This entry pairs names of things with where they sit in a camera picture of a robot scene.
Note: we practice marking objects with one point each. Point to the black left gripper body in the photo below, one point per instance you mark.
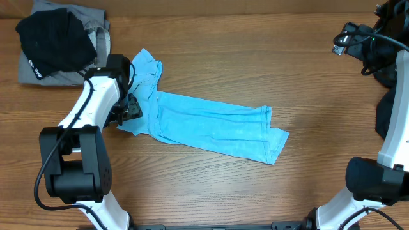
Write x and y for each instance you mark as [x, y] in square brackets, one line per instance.
[119, 109]

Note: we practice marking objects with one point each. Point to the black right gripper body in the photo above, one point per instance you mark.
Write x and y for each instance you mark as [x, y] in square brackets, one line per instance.
[381, 57]

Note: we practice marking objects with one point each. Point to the light blue t-shirt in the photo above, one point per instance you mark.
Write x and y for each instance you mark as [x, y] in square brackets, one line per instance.
[224, 128]

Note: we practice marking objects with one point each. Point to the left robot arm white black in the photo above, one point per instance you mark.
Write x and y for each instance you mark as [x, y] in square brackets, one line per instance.
[76, 172]

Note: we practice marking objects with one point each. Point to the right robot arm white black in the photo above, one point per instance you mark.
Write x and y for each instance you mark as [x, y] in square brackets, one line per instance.
[373, 184]

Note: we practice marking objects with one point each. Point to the unfolded black garment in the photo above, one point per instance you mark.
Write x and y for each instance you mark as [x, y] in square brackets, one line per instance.
[387, 77]

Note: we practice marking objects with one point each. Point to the folded grey garment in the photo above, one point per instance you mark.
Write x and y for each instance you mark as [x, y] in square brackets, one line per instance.
[96, 26]

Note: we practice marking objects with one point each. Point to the folded black garment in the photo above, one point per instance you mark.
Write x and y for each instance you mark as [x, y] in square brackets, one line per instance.
[53, 41]

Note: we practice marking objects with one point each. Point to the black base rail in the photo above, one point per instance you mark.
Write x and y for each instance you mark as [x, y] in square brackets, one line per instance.
[272, 226]

